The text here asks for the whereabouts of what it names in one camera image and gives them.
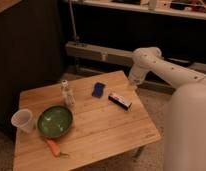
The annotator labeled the wooden folding table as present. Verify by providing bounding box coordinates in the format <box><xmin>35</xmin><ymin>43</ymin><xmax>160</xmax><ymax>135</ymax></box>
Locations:
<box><xmin>13</xmin><ymin>71</ymin><xmax>161</xmax><ymax>171</ymax></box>

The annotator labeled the orange carrot toy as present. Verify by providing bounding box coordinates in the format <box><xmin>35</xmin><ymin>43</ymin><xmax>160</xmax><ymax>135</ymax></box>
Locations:
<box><xmin>46</xmin><ymin>139</ymin><xmax>67</xmax><ymax>157</ymax></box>

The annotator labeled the green bowl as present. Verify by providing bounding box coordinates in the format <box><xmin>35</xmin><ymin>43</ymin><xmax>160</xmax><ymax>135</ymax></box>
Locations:
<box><xmin>37</xmin><ymin>106</ymin><xmax>73</xmax><ymax>139</ymax></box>

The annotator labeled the small clear plastic bottle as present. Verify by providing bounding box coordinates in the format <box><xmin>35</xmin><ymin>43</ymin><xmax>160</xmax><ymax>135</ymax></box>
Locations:
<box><xmin>61</xmin><ymin>80</ymin><xmax>75</xmax><ymax>106</ymax></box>

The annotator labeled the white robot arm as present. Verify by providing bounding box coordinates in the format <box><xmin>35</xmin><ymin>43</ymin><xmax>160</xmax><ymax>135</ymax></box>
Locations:
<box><xmin>129</xmin><ymin>47</ymin><xmax>206</xmax><ymax>171</ymax></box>

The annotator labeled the clear plastic cup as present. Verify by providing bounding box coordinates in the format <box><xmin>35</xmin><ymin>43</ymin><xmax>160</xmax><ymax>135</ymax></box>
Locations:
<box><xmin>11</xmin><ymin>109</ymin><xmax>35</xmax><ymax>133</ymax></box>

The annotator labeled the blue sponge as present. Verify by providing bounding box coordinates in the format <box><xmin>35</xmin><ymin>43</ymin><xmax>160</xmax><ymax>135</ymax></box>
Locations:
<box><xmin>92</xmin><ymin>82</ymin><xmax>105</xmax><ymax>98</ymax></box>

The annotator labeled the long grey case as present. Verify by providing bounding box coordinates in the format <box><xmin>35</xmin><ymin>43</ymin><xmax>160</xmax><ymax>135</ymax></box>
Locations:
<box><xmin>65</xmin><ymin>41</ymin><xmax>202</xmax><ymax>76</ymax></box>

